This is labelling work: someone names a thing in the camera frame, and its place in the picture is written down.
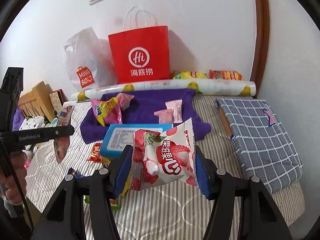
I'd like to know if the white plastic shopping bag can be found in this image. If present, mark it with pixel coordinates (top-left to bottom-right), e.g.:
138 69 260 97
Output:
63 27 118 92

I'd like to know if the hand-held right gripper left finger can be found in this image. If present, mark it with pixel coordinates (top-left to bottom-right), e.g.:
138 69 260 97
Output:
32 144 134 240

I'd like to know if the small blue snack packet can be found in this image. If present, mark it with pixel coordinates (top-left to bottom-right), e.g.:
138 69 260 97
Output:
68 167 85 178

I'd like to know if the purple cloth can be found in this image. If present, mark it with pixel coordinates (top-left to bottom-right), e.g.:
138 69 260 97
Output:
80 88 212 145

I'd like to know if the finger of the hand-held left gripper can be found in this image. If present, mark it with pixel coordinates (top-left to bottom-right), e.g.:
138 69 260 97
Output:
25 125 76 145

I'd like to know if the red paper shopping bag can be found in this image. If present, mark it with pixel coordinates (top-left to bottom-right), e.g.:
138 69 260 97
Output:
108 7 171 84

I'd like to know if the fruit print paper roll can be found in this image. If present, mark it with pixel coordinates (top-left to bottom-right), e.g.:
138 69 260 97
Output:
71 78 257 103

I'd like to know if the white lychee snack packet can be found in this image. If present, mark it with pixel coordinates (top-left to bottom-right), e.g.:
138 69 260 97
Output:
130 117 198 192

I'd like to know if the long strawberry snack packet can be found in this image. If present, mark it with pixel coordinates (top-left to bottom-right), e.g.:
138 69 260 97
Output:
53 105 76 164

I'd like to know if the small pink snack packet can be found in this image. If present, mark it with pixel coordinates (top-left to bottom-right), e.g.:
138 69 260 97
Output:
154 110 174 124
165 99 183 124

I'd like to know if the white flower print pillow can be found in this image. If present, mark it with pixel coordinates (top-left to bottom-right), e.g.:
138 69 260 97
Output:
18 116 51 131

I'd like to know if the brown wooden door frame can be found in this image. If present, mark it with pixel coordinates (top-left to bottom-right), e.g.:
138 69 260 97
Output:
250 0 270 91

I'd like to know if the patterned hardcover book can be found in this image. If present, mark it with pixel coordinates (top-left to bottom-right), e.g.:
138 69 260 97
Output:
49 89 68 113

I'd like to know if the blue tissue box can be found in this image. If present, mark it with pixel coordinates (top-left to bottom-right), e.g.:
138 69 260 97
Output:
99 123 174 159

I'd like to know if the pink yellow snack bag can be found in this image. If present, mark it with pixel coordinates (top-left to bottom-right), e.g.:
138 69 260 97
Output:
91 93 135 127

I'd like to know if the green snack packet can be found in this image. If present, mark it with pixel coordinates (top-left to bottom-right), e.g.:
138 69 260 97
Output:
84 194 121 211

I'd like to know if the grey plaid cloth bundle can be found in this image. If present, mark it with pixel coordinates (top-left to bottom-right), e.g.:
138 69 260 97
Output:
215 97 304 195

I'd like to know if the wooden headboard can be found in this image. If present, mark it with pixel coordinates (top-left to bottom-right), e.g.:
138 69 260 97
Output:
17 81 57 123

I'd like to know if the person's left hand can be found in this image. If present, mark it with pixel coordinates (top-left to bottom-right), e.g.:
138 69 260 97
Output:
0 152 28 216

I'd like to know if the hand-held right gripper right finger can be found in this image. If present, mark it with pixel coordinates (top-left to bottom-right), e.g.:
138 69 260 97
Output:
194 146 293 240

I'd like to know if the orange snack packet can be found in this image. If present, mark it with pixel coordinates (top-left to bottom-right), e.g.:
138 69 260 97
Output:
208 69 243 81

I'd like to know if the small red snack packet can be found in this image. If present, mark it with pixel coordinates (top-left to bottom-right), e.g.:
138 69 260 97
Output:
87 142 103 163

